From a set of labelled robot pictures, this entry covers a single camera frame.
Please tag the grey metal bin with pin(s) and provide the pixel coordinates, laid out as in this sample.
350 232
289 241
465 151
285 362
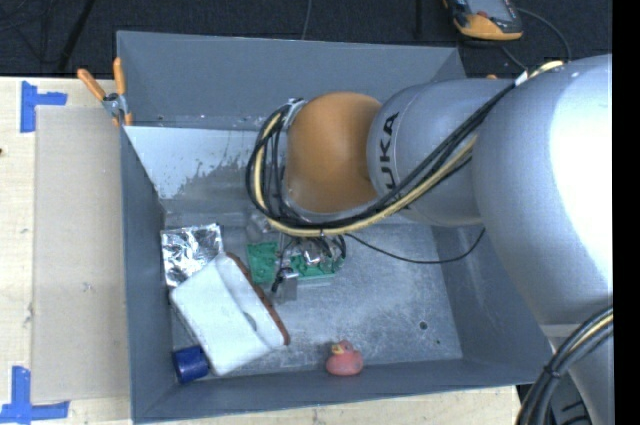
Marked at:
380 303

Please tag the red rubber duck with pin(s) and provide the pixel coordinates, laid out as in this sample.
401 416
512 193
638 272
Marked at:
345 360

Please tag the crumpled silver foil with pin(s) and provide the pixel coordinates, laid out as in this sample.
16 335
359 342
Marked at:
187 248

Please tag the pale wood flat board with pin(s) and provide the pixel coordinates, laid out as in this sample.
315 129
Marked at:
75 238

